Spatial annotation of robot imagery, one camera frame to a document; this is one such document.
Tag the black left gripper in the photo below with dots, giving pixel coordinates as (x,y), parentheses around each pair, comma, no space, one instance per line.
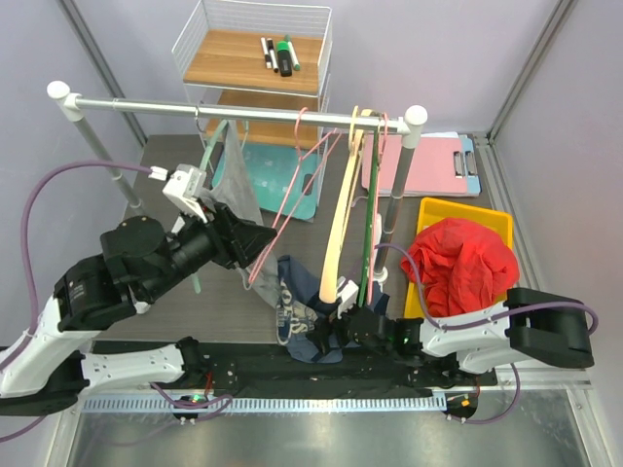
(238,241)

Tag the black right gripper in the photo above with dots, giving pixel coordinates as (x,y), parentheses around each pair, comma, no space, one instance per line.
(325,325)

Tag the mint green hanger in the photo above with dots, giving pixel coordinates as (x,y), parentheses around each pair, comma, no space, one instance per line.
(205,162)

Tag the grey garment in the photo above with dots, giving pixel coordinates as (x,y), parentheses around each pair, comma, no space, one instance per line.
(232,185)

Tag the navy blue garment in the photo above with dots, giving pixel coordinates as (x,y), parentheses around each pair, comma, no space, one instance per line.
(303,320)

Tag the red t-shirt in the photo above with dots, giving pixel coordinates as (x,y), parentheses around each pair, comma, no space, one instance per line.
(461,265)

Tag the wooden hanger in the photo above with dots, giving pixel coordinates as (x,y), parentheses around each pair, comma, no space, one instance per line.
(329,277)

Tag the green plastic hanger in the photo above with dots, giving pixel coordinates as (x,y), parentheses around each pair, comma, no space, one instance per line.
(365,293)

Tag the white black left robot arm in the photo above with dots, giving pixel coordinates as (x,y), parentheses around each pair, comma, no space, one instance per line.
(139,263)

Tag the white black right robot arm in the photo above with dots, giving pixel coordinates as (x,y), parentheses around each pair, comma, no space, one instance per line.
(527,325)

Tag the teal folder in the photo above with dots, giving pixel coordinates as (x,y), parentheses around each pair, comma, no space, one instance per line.
(270,169)

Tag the yellow plastic tray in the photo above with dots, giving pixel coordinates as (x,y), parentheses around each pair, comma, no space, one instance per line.
(434,210)

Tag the pink clipboard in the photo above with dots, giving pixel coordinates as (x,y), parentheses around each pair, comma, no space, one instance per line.
(432,159)

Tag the black white marker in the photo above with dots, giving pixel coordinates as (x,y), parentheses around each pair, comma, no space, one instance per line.
(272,54)
(266,53)

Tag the green capped marker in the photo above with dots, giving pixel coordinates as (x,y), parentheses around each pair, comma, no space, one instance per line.
(295,61)

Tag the green highlighter marker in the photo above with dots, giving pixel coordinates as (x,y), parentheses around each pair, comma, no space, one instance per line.
(284,59)

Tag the silver clothes rack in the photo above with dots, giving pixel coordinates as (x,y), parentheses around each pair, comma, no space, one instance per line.
(72,104)

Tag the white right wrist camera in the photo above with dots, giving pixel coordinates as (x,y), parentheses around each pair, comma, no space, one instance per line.
(347,295)

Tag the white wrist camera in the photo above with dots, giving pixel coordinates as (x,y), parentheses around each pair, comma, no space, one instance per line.
(182,187)
(347,295)

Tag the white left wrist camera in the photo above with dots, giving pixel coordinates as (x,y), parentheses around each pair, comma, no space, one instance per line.
(182,187)

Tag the white slotted cable duct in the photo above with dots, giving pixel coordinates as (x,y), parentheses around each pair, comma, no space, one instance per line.
(157,404)

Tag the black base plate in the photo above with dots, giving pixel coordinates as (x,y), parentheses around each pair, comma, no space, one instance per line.
(261,370)

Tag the white wire shelf basket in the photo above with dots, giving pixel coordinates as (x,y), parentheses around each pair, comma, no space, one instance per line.
(219,56)

